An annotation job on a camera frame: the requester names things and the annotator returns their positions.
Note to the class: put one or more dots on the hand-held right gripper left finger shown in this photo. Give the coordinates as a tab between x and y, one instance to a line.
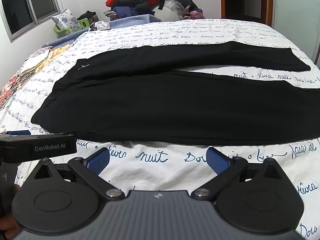
98	162

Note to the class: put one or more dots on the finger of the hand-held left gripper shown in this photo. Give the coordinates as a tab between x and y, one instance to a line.
18	133

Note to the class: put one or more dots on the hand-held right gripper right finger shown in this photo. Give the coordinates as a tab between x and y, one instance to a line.
218	162

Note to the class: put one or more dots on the black pants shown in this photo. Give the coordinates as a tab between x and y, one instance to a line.
150	110

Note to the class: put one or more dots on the person's left hand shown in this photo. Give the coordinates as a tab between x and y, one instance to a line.
7	226

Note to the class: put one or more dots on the white script-printed bedspread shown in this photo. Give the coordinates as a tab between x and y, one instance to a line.
155	175

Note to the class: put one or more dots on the metal-framed window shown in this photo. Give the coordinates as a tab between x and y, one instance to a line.
15	10

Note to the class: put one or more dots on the floral pillow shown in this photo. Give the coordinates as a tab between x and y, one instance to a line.
66	18

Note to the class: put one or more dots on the green plastic basket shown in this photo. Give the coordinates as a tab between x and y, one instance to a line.
83	23

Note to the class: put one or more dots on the dark olive cloth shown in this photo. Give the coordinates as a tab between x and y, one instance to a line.
87	15

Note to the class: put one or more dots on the light blue blanket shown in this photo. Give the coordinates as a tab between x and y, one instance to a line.
135	20

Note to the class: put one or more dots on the purple cloth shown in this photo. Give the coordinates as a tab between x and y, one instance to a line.
196	13

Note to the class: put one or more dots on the clear plastic bag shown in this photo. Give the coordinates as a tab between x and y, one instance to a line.
173	6

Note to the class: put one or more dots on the black bag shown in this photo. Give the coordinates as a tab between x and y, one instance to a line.
183	0

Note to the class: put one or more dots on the frosted sliding wardrobe door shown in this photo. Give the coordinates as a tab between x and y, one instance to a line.
295	5

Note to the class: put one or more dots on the wooden door frame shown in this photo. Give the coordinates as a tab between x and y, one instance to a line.
268	0

